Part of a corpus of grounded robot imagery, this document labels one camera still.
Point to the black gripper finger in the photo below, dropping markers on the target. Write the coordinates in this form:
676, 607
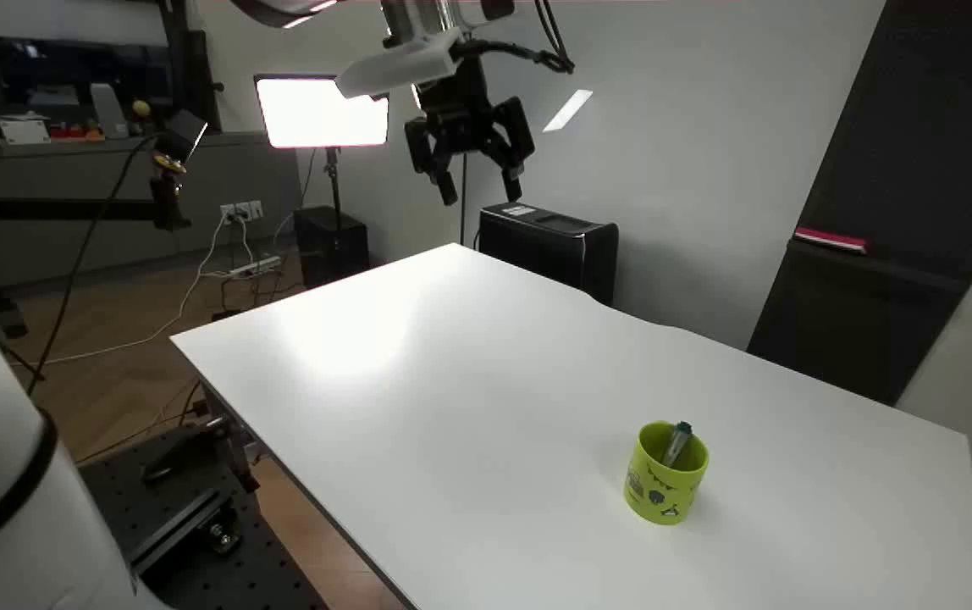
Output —
512, 144
432, 156

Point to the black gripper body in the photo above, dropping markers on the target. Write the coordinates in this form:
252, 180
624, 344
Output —
458, 110

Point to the green marker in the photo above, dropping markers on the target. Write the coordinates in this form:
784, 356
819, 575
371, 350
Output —
678, 441

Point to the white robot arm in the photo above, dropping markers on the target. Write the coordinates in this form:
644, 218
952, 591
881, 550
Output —
432, 49

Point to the yellow-green mug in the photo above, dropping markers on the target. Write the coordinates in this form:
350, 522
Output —
660, 492

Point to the black computer tower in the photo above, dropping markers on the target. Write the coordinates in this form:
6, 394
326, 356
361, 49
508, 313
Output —
555, 244

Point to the black box under light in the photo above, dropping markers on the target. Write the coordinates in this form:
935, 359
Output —
329, 244

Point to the bright studio light panel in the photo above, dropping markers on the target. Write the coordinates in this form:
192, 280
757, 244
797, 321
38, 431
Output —
312, 112

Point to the white power strip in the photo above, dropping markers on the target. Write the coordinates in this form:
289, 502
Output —
264, 265

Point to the pink item on cabinet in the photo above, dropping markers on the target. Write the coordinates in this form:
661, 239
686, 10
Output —
829, 239

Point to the grey sideboard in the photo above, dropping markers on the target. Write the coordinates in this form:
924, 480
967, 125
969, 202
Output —
223, 171

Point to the dark tall cabinet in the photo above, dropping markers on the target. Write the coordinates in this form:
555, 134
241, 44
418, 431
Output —
898, 174

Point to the camera on stand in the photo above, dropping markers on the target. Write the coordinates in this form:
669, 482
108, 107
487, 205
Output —
174, 139

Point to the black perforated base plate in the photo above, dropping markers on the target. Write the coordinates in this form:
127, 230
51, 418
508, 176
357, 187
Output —
192, 526

